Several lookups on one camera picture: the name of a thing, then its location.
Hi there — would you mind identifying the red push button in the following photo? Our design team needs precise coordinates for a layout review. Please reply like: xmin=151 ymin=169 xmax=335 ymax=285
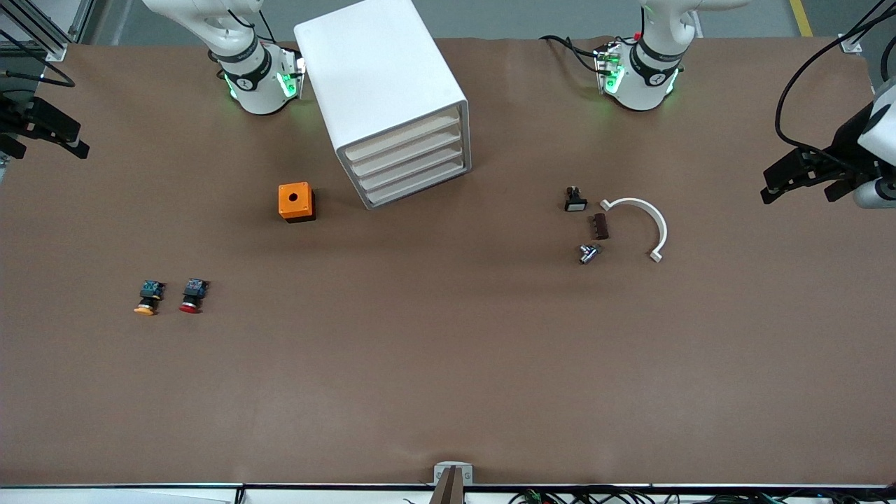
xmin=178 ymin=279 xmax=209 ymax=314

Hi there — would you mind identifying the orange button enclosure box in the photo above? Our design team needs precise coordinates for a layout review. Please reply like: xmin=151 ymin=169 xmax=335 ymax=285
xmin=278 ymin=182 xmax=316 ymax=223

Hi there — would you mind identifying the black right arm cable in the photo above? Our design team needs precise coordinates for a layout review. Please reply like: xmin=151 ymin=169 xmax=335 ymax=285
xmin=0 ymin=28 xmax=76 ymax=88

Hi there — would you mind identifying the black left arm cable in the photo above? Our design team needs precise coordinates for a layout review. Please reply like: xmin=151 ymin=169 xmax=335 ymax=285
xmin=773 ymin=0 xmax=896 ymax=165

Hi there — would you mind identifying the black cable bundle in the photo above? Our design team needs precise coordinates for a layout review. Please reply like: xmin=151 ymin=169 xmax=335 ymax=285
xmin=402 ymin=486 xmax=896 ymax=504

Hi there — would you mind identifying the brown table mat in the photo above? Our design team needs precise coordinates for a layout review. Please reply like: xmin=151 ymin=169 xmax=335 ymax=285
xmin=0 ymin=35 xmax=896 ymax=487

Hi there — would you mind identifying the yellow push button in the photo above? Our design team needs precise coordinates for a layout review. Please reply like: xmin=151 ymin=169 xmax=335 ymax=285
xmin=133 ymin=280 xmax=166 ymax=316

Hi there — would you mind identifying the black base cable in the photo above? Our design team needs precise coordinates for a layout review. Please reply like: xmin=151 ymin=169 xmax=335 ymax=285
xmin=539 ymin=34 xmax=606 ymax=74

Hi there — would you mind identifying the white semicircular pipe clamp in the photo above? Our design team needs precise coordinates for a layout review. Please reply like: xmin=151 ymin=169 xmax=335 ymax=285
xmin=600 ymin=197 xmax=669 ymax=263

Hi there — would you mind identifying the grey metal bracket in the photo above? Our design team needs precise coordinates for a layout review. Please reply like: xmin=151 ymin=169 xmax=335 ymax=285
xmin=433 ymin=461 xmax=474 ymax=486

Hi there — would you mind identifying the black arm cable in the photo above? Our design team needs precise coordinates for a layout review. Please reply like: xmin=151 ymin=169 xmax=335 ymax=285
xmin=773 ymin=0 xmax=896 ymax=165
xmin=0 ymin=28 xmax=76 ymax=88

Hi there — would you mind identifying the aluminium frame profile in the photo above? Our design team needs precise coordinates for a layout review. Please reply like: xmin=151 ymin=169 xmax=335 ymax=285
xmin=840 ymin=0 xmax=896 ymax=53
xmin=0 ymin=0 xmax=95 ymax=62

